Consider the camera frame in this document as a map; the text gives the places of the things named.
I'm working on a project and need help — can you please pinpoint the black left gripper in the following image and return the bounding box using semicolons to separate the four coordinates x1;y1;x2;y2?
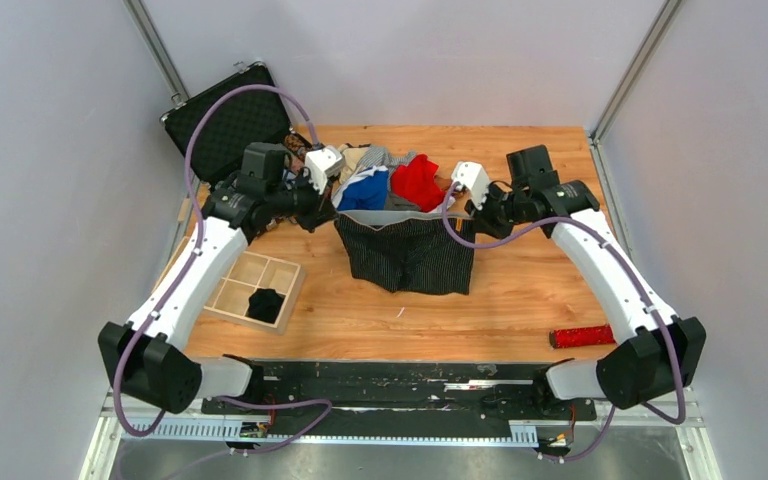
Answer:
266;166;339;233

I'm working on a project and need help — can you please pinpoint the black pinstriped underwear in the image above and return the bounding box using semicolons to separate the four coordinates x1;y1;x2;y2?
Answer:
334;210;476;295

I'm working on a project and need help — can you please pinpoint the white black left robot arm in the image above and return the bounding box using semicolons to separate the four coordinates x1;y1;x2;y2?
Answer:
98;142;344;414

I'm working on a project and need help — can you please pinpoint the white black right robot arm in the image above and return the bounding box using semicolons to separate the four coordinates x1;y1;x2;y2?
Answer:
451;145;707;418

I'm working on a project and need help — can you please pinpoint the brown underwear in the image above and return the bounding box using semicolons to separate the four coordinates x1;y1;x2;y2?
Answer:
449;180;469;198

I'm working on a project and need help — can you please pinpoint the beige underwear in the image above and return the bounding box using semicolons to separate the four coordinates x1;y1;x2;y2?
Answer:
338;144;369;182

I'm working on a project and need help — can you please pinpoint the blue underwear white waistband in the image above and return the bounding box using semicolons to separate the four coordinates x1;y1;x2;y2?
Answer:
332;166;389;211

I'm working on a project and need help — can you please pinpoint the grey striped underwear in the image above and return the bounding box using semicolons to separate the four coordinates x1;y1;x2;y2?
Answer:
355;146;418;173

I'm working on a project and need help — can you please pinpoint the red underwear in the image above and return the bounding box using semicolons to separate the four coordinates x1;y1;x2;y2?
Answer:
390;154;451;213

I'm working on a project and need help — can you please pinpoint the grey-green underwear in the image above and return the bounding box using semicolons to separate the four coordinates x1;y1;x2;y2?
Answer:
383;192;420;212

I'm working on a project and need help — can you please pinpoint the rolled black underwear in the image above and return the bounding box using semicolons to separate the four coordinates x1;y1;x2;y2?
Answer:
245;288;284;324

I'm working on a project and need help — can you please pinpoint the black aluminium poker chip case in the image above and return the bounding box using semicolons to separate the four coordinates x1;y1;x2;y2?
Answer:
160;62;312;184

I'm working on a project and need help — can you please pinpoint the wooden compartment tray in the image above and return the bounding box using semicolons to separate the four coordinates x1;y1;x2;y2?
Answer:
190;251;306;335

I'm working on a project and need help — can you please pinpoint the red glitter lint roller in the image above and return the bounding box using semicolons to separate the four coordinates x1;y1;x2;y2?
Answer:
548;325;615;349

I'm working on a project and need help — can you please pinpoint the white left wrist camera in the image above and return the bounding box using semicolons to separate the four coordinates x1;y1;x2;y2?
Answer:
304;146;345;195

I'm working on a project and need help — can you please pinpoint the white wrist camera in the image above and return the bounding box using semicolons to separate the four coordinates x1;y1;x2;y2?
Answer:
304;146;345;195
450;161;491;210

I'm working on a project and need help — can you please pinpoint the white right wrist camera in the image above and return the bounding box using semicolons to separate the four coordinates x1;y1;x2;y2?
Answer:
450;161;491;210

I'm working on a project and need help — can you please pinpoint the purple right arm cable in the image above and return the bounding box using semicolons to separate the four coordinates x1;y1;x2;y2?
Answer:
440;185;688;464

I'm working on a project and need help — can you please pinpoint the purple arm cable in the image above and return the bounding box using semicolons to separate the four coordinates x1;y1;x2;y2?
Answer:
440;185;688;464
112;83;334;458

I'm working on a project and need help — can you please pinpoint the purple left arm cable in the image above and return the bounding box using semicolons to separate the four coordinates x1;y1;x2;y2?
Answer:
112;83;334;458

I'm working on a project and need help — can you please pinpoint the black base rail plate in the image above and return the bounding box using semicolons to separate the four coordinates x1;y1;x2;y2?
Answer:
137;357;666;439

